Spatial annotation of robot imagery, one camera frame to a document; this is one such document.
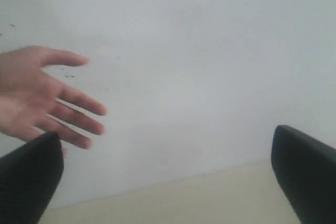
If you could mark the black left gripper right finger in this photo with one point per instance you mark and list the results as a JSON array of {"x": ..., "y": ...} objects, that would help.
[{"x": 305, "y": 171}]

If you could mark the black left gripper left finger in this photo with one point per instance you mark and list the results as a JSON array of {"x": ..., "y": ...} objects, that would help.
[{"x": 30, "y": 176}]

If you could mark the person's open bare hand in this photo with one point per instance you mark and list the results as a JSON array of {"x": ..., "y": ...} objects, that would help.
[{"x": 33, "y": 102}]

